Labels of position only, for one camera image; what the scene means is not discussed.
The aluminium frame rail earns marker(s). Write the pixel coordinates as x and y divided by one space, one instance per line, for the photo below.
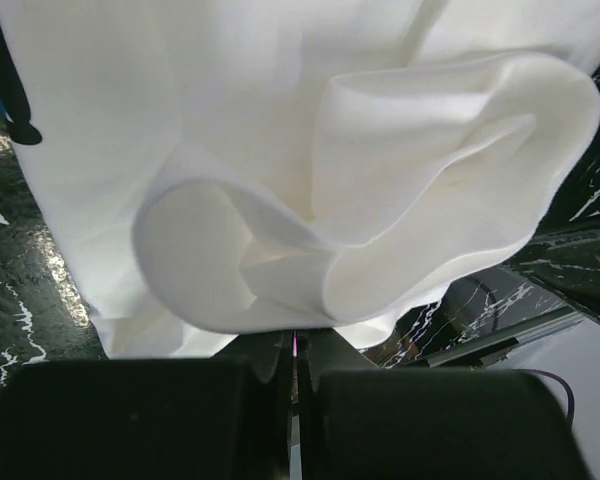
486 351

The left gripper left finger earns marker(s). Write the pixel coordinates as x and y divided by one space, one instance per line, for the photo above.
224 417

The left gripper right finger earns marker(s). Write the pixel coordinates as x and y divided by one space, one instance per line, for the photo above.
360 421

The white daisy t-shirt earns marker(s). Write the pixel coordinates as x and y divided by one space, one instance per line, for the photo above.
216 168

